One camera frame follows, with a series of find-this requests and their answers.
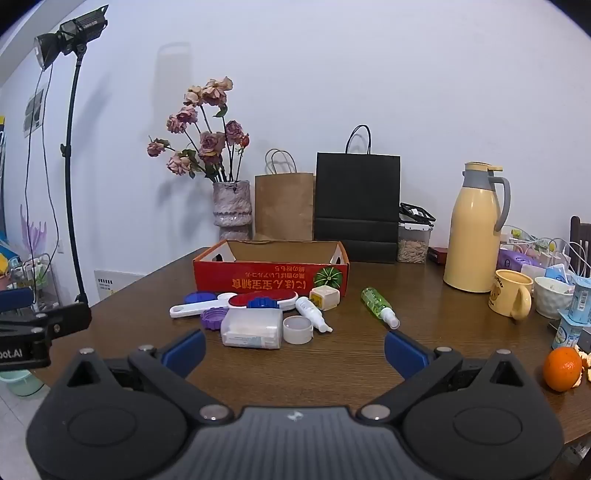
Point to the purple plastic hangers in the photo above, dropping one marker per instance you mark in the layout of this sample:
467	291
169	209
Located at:
32	235

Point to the blue round lid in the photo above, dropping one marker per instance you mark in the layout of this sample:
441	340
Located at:
198	297

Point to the wall paper sheet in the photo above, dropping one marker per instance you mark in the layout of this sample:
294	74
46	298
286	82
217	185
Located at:
33	110

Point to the yellow bear mug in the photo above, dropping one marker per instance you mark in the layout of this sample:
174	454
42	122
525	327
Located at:
505	295

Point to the red cardboard box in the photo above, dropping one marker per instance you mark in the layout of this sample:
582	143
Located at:
258	279

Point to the black light stand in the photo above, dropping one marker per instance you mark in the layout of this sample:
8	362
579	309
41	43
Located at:
70	152

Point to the orange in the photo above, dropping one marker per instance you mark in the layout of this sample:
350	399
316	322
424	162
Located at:
562	369

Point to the white bowl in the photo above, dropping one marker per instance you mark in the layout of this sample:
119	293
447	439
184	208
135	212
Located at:
551	300

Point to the blue ridged cap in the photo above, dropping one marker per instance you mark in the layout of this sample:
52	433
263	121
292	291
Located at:
263	303

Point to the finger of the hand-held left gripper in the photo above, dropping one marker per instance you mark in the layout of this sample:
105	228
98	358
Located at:
16	300
64	321

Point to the dried pink roses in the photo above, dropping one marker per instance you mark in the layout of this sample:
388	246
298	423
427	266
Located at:
211	143

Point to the black paper bag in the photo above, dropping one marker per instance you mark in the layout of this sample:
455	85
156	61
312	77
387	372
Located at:
358	203

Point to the green plastic basin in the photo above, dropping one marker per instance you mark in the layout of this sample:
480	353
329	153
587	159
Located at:
21	383

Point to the orange peel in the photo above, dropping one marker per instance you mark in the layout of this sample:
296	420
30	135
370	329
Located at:
586	362

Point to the blue white packet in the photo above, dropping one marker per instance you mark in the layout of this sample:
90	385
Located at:
556	272

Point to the purple tissue pack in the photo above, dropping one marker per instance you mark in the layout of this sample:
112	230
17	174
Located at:
515	262

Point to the black plastic frame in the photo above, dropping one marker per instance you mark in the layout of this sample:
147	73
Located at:
415	212

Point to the white board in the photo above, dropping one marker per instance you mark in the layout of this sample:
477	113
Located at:
115	284

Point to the brown paper bag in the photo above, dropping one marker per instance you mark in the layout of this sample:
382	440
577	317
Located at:
284	207

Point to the blue white yogurt cup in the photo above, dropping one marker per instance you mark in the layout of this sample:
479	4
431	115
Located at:
581	300
567	332

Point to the cream cube plug adapter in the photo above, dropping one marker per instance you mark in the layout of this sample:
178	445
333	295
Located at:
324	297

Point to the purple ridged cap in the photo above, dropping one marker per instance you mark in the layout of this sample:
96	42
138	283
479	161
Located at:
213	319

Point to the clear seed container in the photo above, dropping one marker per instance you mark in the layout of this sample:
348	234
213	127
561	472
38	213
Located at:
412	247

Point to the dark wooden chair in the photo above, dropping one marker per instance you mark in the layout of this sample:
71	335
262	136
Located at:
579	235

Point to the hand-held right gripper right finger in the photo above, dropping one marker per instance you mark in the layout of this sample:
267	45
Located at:
401	355

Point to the clear plastic box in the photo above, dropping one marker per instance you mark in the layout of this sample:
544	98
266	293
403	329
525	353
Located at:
251	328

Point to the green spray bottle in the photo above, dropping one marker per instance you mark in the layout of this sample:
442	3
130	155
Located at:
376	302

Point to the black studio light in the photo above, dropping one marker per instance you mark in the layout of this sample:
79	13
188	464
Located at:
69	32

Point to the yellow thermos jug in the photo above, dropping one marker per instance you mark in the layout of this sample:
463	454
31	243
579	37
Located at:
473	235

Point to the pink marbled vase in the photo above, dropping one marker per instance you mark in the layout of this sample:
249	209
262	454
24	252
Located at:
232	207

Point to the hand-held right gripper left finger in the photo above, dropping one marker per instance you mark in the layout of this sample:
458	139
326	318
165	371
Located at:
184	353

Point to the small red box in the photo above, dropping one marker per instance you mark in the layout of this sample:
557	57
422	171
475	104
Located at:
438	254

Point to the white round cap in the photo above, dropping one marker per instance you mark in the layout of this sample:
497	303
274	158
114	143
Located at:
298	330

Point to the small white bottle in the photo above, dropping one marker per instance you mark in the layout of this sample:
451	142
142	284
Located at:
310	314

